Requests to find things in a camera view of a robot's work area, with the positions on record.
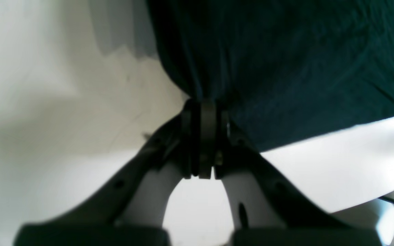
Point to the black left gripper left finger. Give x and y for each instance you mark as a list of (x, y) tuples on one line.
[(128, 210)]

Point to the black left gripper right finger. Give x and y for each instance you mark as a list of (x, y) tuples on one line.
[(267, 209)]

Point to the black T-shirt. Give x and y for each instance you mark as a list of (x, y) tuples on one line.
[(287, 70)]

